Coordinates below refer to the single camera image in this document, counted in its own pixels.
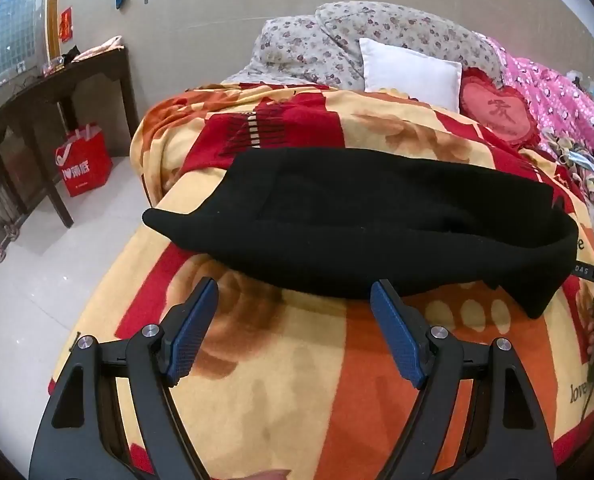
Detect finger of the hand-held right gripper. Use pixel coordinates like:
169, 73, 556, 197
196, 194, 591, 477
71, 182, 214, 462
574, 259, 594, 289

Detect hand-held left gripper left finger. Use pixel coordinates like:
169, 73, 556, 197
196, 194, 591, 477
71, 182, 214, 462
28, 276, 220, 480

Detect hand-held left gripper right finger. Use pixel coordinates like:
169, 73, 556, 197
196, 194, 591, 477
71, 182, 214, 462
369, 280, 560, 480

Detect black pants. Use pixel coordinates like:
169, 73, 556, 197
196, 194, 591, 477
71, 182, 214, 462
142, 147, 579, 320

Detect multicoloured patterned cloth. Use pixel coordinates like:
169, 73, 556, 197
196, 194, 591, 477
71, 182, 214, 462
541, 129, 594, 207

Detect red orange yellow printed blanket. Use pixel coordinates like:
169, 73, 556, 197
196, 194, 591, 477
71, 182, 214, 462
49, 81, 594, 480

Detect pink printed quilt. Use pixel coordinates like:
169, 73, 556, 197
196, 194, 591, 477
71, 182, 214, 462
477, 32, 594, 171

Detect red heart-shaped cushion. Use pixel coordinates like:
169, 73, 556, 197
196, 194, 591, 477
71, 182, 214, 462
460, 66, 542, 148

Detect red shopping bag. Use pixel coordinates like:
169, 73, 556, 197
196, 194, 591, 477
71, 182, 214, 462
53, 121, 114, 198

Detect white pillow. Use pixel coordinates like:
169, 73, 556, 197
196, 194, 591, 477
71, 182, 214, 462
359, 37, 463, 113

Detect dark wooden table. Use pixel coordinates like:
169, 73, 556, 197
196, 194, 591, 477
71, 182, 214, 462
0, 45, 140, 228

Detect grey floral quilt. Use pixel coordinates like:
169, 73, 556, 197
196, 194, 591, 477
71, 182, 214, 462
249, 1, 503, 92

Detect pink cloth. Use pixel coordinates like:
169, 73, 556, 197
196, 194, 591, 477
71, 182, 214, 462
72, 36, 124, 62

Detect red wall sticker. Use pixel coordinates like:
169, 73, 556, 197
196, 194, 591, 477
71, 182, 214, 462
57, 7, 74, 43

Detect wooden door frame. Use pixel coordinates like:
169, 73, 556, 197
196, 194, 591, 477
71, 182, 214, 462
46, 0, 64, 59

